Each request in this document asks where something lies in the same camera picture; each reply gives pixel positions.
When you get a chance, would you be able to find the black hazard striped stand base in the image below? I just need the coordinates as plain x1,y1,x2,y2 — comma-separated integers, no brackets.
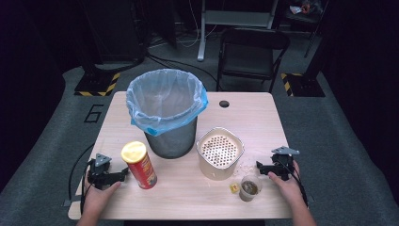
73,72,121,98
279,72,327,98

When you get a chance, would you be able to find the person's right hand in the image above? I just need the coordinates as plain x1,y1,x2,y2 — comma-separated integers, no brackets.
266,160,306,207

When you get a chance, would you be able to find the clear plastic cup with tea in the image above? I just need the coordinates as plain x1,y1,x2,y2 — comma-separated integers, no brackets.
238,175,263,202

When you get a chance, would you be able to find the person's left hand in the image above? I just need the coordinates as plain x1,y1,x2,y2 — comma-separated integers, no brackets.
81,178,122,218

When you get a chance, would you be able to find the red chip can yellow lid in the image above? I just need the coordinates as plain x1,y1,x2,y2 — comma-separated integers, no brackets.
120,140,159,190

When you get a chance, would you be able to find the blue plastic bin liner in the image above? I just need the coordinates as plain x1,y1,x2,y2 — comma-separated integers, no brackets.
125,68,210,137

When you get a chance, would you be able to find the black folding chair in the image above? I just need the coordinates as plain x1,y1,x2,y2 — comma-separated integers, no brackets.
215,26,292,94

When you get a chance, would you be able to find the black floor cable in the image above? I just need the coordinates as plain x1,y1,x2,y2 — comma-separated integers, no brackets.
146,52,222,90

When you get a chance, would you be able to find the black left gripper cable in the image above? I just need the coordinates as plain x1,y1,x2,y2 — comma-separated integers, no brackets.
67,142,96,216

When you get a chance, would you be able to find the grey mesh trash can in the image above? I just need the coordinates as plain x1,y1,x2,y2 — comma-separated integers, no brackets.
143,116,199,160

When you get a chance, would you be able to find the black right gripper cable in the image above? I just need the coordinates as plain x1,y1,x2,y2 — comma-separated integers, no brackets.
277,158,311,209

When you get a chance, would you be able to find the black cabinet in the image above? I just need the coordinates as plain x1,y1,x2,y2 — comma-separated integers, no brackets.
77,0,149,65

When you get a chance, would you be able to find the white metal desk frame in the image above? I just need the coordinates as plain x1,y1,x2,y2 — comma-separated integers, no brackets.
196,0,279,62

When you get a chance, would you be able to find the white floor cable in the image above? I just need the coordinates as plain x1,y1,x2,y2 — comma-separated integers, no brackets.
149,0,219,50

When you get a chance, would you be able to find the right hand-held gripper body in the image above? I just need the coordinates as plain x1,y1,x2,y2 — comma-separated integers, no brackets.
270,146,301,182

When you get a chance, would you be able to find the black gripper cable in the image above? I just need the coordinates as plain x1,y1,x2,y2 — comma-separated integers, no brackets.
277,158,311,209
67,142,96,216

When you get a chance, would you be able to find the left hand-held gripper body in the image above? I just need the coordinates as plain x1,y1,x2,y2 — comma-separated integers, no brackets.
87,153,113,191

